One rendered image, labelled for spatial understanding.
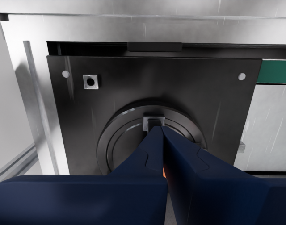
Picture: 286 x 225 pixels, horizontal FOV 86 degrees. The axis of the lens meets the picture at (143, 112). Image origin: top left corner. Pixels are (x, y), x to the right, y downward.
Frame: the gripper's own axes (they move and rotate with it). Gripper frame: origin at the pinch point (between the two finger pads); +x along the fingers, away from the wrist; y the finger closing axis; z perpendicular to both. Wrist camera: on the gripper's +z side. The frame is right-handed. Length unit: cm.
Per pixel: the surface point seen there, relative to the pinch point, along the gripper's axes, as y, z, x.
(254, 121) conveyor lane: -17.5, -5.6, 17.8
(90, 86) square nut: 6.9, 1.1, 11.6
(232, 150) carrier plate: -11.2, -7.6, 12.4
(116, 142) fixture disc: 4.2, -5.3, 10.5
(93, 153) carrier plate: 7.9, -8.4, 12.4
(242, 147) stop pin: -12.8, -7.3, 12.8
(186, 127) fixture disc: -3.9, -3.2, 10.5
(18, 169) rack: 18.9, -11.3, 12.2
